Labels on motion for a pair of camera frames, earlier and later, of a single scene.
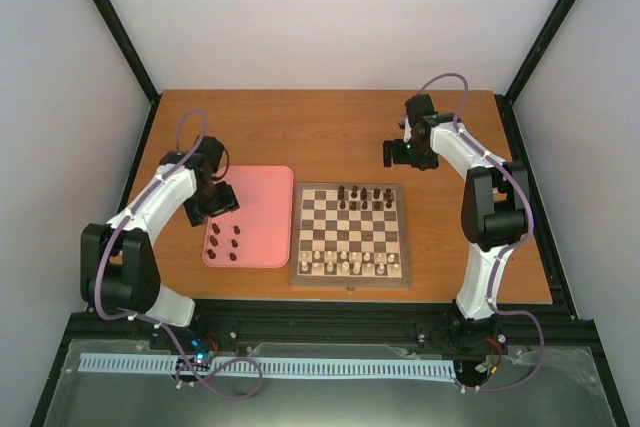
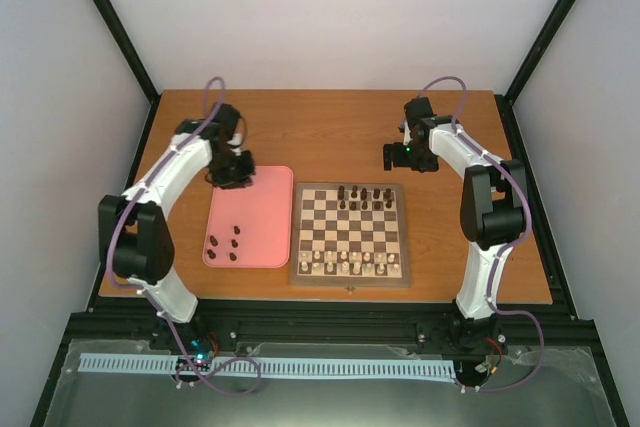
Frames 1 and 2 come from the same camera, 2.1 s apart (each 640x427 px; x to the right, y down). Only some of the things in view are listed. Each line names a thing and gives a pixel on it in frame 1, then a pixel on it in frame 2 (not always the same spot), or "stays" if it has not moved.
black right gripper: x=429 y=162 stays
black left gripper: x=229 y=203 to x=243 y=181
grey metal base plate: x=494 y=385 stays
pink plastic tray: x=260 y=232 stays
